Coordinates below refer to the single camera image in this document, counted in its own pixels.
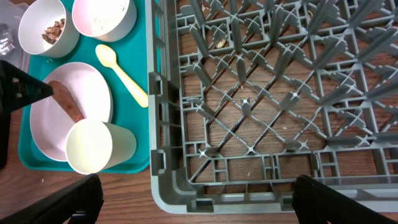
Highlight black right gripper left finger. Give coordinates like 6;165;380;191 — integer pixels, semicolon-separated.
1;174;104;224

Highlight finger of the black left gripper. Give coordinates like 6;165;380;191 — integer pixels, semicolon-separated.
1;60;53;113

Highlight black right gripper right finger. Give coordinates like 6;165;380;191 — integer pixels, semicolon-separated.
292;175;397;224

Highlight brown sausage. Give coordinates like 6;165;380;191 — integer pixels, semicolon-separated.
49;80;85;123

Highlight grey dishwasher rack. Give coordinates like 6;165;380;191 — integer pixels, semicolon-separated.
145;0;397;214

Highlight black tray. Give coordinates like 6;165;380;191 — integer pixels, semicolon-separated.
0;113;11;169

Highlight white plastic cup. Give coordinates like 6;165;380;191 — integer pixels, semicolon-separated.
65;118;137;175

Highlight brown food scraps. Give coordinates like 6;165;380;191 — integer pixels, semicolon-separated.
42;19;66;45

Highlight white round plate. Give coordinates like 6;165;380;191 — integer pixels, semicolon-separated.
30;62;113;162

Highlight clear plastic bin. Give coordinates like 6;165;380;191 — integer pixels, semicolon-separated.
1;0;30;73

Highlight white bowl with food scraps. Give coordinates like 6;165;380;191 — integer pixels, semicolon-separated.
18;0;80;58

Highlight yellow plastic spoon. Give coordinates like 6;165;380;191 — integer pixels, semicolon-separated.
95;44;149;108

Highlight pink empty bowl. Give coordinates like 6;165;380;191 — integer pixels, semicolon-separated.
72;0;137;42

